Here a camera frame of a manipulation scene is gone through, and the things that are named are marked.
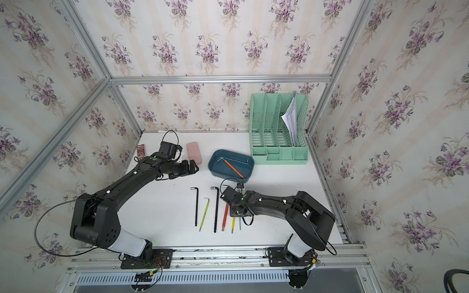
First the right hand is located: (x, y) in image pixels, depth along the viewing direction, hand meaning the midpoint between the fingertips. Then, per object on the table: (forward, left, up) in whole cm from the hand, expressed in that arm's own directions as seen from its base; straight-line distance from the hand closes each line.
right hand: (240, 213), depth 87 cm
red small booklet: (+35, +60, +4) cm, 69 cm away
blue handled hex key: (-6, 0, +2) cm, 6 cm away
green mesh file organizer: (+49, -20, +1) cm, 53 cm away
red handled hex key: (-2, +7, +2) cm, 8 cm away
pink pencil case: (+35, +28, +4) cm, 45 cm away
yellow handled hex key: (-6, +3, +2) cm, 7 cm away
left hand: (+15, +23, +14) cm, 31 cm away
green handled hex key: (-1, +17, +2) cm, 17 cm away
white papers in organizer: (+40, -25, +27) cm, 54 cm away
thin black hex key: (+3, +21, +2) cm, 22 cm away
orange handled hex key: (+31, +11, +3) cm, 33 cm away
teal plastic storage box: (+28, -2, +2) cm, 28 cm away
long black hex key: (+12, +12, +3) cm, 17 cm away
